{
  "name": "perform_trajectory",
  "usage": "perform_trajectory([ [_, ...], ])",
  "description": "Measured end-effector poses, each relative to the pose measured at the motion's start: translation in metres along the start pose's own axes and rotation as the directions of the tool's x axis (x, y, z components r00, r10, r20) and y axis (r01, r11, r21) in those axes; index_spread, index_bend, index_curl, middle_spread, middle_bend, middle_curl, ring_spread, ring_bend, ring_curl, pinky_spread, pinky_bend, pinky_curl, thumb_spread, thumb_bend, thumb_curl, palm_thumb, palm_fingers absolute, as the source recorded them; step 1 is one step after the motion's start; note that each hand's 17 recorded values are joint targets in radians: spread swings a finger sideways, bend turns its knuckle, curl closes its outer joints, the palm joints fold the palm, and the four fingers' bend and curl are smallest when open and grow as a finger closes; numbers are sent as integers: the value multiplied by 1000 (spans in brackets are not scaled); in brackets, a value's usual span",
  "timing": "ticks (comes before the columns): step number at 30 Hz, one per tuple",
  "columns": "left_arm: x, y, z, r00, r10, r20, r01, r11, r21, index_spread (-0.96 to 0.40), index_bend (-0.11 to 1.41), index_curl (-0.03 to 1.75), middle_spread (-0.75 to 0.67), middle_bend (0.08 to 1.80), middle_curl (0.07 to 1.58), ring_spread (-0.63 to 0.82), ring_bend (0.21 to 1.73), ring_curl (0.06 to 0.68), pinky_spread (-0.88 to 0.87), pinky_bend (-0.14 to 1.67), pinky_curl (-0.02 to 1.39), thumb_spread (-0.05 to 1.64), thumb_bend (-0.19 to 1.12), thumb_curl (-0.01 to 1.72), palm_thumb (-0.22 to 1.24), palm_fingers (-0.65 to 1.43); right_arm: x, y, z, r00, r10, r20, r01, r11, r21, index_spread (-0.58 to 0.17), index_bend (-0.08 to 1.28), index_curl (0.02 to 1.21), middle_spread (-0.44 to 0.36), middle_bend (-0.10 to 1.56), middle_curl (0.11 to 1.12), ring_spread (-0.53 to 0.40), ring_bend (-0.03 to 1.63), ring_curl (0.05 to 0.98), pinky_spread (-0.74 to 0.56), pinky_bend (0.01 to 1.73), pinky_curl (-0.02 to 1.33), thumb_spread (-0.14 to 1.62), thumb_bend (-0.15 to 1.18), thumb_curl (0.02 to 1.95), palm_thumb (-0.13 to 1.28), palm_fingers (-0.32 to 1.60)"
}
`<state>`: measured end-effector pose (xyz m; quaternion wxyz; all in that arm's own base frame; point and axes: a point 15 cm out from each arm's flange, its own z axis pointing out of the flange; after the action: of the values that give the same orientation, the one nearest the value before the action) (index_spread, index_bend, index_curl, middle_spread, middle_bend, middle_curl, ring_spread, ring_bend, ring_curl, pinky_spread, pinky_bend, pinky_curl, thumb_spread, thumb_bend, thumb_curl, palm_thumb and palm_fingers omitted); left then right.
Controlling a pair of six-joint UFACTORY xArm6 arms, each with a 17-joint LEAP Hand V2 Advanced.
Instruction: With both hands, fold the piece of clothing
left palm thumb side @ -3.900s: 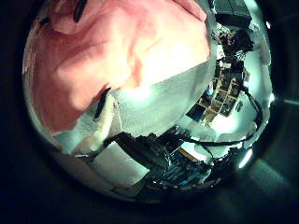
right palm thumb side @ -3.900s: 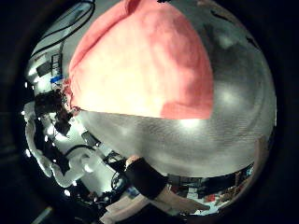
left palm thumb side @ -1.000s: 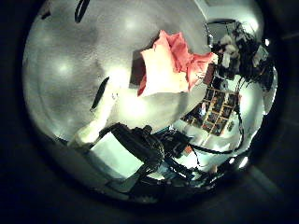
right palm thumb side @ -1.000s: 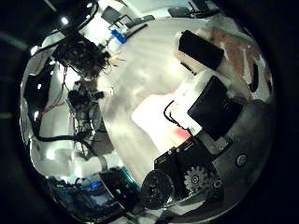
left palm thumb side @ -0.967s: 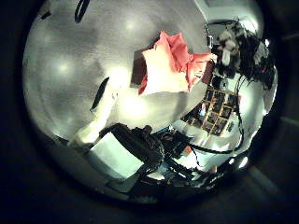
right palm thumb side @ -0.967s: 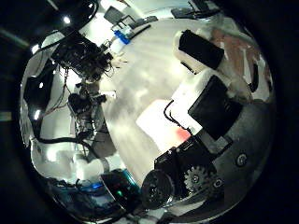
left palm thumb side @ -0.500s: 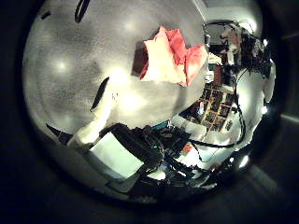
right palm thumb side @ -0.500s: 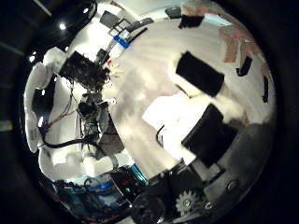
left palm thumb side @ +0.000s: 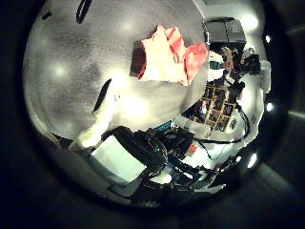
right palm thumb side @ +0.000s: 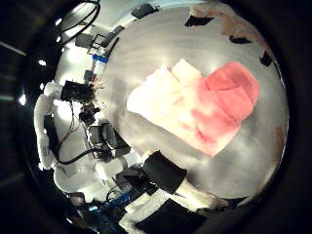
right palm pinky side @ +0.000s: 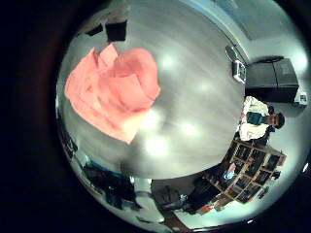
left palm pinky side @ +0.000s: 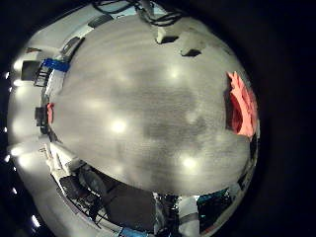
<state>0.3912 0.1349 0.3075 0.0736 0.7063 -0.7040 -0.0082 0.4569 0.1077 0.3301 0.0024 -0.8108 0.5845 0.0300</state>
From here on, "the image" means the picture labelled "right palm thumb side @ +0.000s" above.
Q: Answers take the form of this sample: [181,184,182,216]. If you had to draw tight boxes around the pink cloth garment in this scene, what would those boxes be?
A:
[126,58,261,158]

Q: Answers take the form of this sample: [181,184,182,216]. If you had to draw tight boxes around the grey box device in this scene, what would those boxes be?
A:
[74,32,96,50]

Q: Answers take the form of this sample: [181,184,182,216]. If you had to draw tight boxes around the dark flat device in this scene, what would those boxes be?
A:
[131,3,160,20]

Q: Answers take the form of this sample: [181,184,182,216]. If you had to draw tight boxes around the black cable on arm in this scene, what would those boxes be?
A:
[57,146,109,166]

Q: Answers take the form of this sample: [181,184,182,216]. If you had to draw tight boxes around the black looped cable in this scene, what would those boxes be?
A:
[59,0,102,47]

